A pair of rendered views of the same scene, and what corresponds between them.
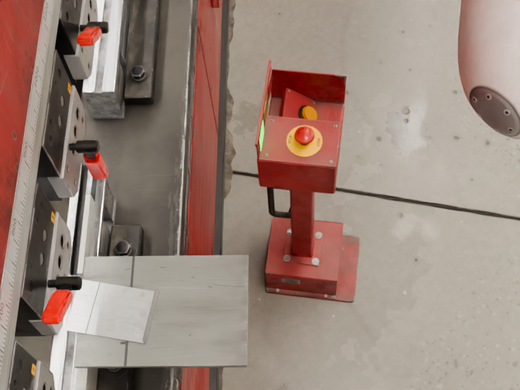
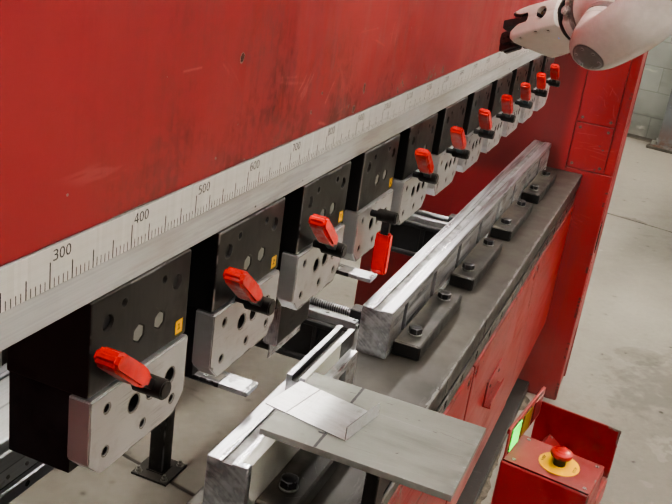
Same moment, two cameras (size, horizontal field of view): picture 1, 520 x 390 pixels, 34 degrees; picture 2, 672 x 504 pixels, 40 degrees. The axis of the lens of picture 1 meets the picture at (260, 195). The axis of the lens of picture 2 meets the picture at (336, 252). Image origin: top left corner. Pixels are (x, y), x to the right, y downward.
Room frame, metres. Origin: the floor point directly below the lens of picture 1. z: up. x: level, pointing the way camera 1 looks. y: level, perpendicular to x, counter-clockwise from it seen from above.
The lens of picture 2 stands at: (-0.61, 0.00, 1.65)
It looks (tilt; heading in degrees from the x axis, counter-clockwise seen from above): 21 degrees down; 14
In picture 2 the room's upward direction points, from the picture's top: 8 degrees clockwise
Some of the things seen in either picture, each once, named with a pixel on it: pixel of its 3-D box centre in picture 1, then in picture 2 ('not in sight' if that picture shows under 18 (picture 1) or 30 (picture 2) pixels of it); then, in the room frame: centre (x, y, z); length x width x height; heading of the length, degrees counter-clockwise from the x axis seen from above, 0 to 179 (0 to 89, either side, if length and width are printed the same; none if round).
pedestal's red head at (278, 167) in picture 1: (302, 128); (557, 464); (0.89, -0.10, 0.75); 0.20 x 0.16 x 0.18; 167
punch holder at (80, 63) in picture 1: (54, 13); (394, 163); (0.83, 0.28, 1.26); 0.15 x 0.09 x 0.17; 174
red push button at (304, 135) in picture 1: (304, 138); (560, 458); (0.85, -0.10, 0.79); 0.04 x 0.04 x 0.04
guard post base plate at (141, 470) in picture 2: not in sight; (159, 466); (1.51, 0.96, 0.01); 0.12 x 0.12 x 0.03; 84
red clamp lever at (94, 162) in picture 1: (90, 160); (379, 241); (0.61, 0.24, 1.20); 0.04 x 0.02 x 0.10; 84
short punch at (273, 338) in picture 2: not in sight; (288, 312); (0.46, 0.32, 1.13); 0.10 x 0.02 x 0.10; 174
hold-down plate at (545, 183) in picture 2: not in sight; (538, 186); (2.25, 0.08, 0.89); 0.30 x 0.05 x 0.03; 174
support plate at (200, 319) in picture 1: (163, 309); (376, 431); (0.45, 0.17, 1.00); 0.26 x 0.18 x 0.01; 84
